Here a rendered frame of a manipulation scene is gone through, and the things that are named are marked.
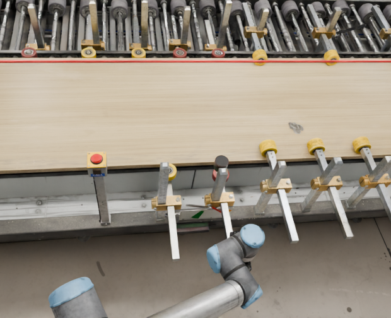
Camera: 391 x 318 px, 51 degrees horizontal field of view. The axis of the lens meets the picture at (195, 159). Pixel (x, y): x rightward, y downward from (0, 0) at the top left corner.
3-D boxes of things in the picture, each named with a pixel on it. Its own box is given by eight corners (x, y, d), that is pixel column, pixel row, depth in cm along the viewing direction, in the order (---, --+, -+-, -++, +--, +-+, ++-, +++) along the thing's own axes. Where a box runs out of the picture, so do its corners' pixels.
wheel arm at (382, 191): (402, 235, 184) (407, 231, 181) (395, 235, 183) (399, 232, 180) (363, 145, 211) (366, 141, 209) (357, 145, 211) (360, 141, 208)
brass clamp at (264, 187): (289, 194, 191) (292, 188, 186) (261, 195, 188) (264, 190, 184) (285, 182, 194) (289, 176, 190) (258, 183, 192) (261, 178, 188)
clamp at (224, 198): (233, 206, 195) (234, 200, 191) (205, 207, 193) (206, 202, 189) (231, 195, 198) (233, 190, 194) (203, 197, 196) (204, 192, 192)
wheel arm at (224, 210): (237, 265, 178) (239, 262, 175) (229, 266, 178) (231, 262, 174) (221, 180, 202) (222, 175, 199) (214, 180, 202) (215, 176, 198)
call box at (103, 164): (107, 177, 159) (106, 166, 152) (89, 178, 158) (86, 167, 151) (107, 162, 163) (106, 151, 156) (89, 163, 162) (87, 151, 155)
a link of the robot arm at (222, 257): (222, 274, 138) (252, 257, 142) (205, 245, 143) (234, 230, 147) (218, 283, 145) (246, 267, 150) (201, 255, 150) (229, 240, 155)
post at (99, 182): (110, 224, 196) (104, 173, 159) (99, 225, 195) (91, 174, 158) (110, 216, 198) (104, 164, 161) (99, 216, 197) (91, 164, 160)
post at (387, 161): (350, 211, 219) (396, 161, 180) (344, 211, 219) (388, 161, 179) (347, 206, 221) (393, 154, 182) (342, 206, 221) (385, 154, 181)
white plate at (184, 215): (230, 217, 205) (234, 208, 197) (178, 221, 201) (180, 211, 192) (230, 216, 205) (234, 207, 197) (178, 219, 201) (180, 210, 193)
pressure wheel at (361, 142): (371, 142, 204) (354, 147, 207) (372, 150, 210) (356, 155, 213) (366, 133, 208) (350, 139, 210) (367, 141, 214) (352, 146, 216)
